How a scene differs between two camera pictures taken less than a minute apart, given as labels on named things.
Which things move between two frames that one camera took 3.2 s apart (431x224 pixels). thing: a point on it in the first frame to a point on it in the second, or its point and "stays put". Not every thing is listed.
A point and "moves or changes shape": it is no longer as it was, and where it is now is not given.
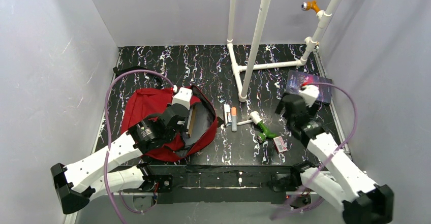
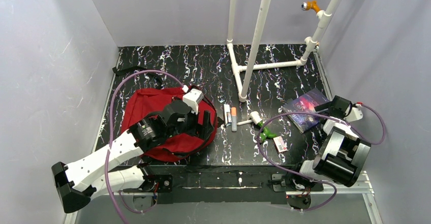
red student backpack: (144, 103) stays put
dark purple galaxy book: (296, 80) moves or changes shape
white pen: (244, 122) stays put
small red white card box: (279, 144) stays put
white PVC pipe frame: (244, 73) stays put
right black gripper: (289, 106) to (332, 106)
